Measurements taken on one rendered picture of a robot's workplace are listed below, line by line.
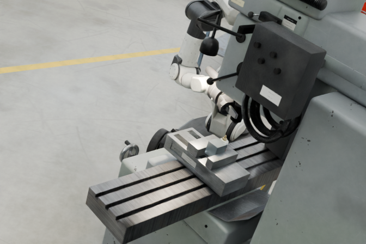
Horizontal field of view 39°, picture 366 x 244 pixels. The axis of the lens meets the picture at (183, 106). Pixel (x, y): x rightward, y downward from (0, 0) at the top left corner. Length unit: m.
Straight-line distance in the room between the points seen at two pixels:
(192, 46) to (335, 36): 0.90
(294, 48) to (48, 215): 2.13
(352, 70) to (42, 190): 2.24
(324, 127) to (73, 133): 2.61
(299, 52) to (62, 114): 2.93
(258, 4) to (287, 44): 0.40
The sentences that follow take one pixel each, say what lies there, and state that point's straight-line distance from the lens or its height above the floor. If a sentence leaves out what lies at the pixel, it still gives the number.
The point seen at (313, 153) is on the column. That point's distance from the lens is 1.60.
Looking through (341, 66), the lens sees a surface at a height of 1.64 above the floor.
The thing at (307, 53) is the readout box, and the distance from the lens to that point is 1.39.
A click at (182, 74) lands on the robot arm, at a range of 2.39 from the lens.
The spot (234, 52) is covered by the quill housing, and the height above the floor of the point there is 1.49.
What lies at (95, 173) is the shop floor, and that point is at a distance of 3.56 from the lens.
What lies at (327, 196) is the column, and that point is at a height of 1.32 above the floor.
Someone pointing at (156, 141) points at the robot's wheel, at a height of 0.56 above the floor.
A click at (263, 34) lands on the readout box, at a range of 1.47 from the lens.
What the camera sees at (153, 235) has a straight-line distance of 2.38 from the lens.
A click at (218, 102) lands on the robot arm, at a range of 2.09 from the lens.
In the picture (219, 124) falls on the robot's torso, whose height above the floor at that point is 0.72.
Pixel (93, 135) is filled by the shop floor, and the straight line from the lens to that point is 3.92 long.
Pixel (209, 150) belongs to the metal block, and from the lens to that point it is 2.07.
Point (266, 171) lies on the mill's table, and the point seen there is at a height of 0.96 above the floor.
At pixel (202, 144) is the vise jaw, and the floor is 1.07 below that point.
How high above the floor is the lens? 2.15
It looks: 28 degrees down
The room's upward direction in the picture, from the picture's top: 16 degrees clockwise
